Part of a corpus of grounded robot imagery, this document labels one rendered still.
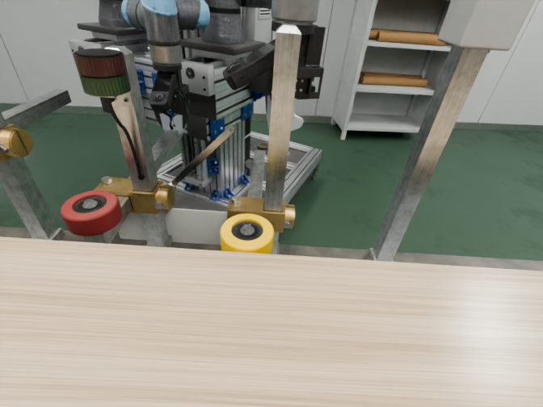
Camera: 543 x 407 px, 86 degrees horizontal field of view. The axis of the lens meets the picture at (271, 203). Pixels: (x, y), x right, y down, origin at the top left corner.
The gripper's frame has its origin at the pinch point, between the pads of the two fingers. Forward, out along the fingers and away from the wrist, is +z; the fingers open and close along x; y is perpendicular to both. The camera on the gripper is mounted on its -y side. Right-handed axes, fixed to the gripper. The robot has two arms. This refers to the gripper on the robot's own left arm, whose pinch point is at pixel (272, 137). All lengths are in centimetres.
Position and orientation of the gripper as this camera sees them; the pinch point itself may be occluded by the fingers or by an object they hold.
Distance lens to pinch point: 60.0
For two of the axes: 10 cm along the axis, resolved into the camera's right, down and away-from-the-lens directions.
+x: -3.4, -5.8, 7.4
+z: -0.7, 8.0, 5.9
